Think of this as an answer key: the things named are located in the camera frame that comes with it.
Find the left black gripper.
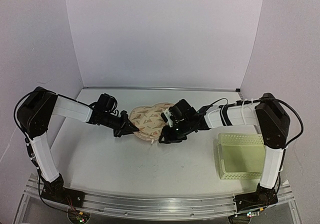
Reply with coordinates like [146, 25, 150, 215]
[102, 111, 140, 138]

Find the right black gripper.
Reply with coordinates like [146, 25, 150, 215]
[158, 119, 192, 145]

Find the floral mesh laundry bag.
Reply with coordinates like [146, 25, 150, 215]
[129, 102, 174, 142]

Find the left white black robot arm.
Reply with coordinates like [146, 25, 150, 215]
[13, 86, 139, 183]

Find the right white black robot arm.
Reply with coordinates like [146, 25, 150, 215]
[158, 93, 291, 206]

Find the pale yellow plastic basket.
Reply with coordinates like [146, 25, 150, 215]
[217, 132, 265, 181]

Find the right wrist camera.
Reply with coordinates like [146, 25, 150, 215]
[160, 108, 174, 128]

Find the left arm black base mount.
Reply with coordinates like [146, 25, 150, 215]
[40, 174, 85, 208]

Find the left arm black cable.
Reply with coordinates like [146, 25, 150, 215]
[13, 90, 43, 177]

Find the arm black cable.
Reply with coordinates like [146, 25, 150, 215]
[13, 90, 43, 177]
[199, 97, 305, 150]

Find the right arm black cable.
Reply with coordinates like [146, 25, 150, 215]
[199, 97, 305, 150]

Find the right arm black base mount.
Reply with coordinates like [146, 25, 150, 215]
[233, 183, 279, 214]

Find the aluminium front rail frame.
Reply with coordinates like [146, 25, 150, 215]
[13, 174, 302, 224]

